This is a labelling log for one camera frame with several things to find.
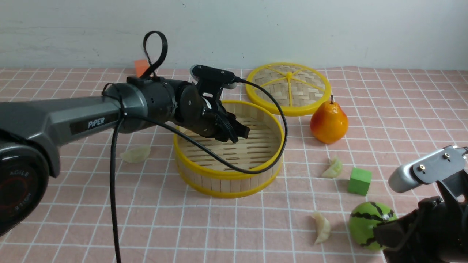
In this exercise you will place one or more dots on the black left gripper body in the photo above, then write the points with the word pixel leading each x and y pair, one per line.
pixel 193 113

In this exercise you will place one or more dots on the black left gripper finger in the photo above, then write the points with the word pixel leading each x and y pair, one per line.
pixel 228 131
pixel 238 128

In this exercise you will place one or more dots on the pale dumpling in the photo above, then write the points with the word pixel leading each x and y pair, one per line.
pixel 136 155
pixel 323 227
pixel 334 170

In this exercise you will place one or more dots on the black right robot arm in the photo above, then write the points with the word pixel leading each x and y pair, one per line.
pixel 436 232

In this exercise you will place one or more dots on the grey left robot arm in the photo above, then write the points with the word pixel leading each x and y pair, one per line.
pixel 32 132

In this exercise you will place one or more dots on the yellow-rimmed bamboo steamer tray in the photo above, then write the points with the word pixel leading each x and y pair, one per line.
pixel 260 153

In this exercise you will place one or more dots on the yellow woven steamer lid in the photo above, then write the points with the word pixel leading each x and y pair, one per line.
pixel 298 89

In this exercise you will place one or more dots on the orange foam cube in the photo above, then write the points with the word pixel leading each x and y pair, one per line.
pixel 140 67

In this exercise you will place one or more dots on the orange toy pear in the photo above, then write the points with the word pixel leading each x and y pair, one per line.
pixel 329 123

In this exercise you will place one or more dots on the green foam cube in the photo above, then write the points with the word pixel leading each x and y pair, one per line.
pixel 359 181

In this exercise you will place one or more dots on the green toy watermelon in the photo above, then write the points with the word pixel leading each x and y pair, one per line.
pixel 364 218

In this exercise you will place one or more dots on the pink checked tablecloth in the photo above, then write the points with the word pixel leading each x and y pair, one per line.
pixel 395 116

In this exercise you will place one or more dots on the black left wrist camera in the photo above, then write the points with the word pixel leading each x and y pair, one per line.
pixel 211 82

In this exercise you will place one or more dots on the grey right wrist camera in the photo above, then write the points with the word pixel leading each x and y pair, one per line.
pixel 433 167

